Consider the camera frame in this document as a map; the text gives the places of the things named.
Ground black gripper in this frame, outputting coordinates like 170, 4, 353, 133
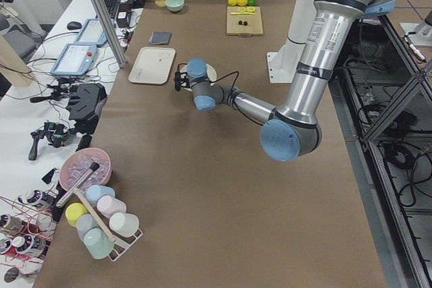
174, 71, 190, 92

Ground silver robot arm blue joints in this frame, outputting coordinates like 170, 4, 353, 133
186, 0, 396, 162

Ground white rabbit tray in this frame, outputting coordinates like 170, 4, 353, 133
128, 47, 176, 85

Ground beige round plate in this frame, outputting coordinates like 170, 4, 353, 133
180, 63, 217, 92

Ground grey folded cloth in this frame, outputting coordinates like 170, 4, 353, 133
148, 31, 171, 45

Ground mint green bowl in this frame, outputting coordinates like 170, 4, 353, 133
165, 0, 185, 13

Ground bamboo cutting board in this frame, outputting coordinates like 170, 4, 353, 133
226, 6, 264, 36

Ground yellow plastic knife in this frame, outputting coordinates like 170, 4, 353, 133
229, 11, 256, 16

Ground whole yellow lemon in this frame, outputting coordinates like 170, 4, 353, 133
227, 0, 238, 7
237, 0, 248, 7

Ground teach pendant tablet far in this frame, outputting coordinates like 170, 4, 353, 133
75, 18, 107, 47

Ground teach pendant tablet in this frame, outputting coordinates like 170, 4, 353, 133
50, 42, 97, 77
75, 18, 107, 47

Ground teach pendant tablet near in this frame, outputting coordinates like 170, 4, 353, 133
50, 42, 97, 77

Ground black computer mouse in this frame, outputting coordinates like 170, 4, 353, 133
67, 21, 82, 30

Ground metal scoop black tip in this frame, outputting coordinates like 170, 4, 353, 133
55, 162, 100, 208

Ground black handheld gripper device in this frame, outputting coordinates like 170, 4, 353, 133
28, 121, 71, 161

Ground pink bowl with ice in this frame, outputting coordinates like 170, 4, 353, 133
59, 148, 112, 191

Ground blue plastic cup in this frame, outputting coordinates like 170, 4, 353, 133
86, 185, 115, 206

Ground pink plastic cup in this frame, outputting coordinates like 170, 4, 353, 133
97, 195, 127, 219

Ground white plastic cup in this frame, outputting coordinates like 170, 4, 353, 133
109, 212, 140, 237

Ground yellow plastic cup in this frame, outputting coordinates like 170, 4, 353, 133
65, 202, 88, 227

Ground grey plastic cup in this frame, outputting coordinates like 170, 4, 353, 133
76, 214, 99, 241

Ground white cup rack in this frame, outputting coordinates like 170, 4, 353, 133
74, 189, 143, 262

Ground mint plastic cup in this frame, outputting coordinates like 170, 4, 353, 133
84, 228, 114, 260

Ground black camera stand base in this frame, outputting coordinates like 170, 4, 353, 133
66, 83, 107, 151

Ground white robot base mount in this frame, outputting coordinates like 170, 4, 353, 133
267, 0, 316, 83

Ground aluminium frame post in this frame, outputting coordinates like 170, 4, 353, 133
90, 0, 126, 68

